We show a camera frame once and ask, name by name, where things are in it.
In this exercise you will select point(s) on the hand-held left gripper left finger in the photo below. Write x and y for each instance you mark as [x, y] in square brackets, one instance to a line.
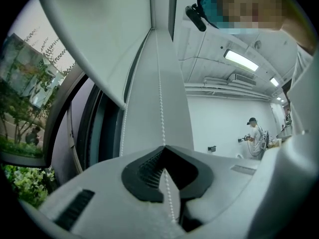
[104, 183]

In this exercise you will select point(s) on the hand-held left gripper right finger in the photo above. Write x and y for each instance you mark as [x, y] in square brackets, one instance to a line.
[219, 183]

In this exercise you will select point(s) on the white roller blind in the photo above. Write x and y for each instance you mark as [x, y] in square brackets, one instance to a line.
[99, 34]

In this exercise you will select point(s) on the green shrubs outside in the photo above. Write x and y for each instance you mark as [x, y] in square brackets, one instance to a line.
[27, 183]

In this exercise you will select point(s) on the white ceiling pipes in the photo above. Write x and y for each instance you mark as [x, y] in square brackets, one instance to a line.
[224, 92]

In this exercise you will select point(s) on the white ceiling air conditioner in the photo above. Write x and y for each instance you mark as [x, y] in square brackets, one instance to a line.
[243, 79]

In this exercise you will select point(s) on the small ceiling light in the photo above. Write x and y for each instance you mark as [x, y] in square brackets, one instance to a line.
[274, 82]

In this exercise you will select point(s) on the green trees outside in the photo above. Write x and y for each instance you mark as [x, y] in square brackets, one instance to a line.
[15, 108]

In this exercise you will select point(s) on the long ceiling light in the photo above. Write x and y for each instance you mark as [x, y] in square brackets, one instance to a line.
[240, 60]

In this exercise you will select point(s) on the grey building outside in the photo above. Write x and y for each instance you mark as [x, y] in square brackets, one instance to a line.
[27, 66]

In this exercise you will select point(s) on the round ceiling detector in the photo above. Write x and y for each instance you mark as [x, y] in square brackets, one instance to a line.
[257, 44]

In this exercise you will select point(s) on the light blue face mask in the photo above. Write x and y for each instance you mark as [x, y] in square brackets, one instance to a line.
[236, 29]

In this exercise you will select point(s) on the black wall box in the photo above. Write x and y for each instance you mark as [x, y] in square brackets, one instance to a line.
[212, 149]

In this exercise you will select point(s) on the dark window frame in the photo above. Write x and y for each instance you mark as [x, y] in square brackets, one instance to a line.
[99, 123]

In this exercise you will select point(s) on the black head camera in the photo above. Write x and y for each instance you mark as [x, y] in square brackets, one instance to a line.
[197, 17]

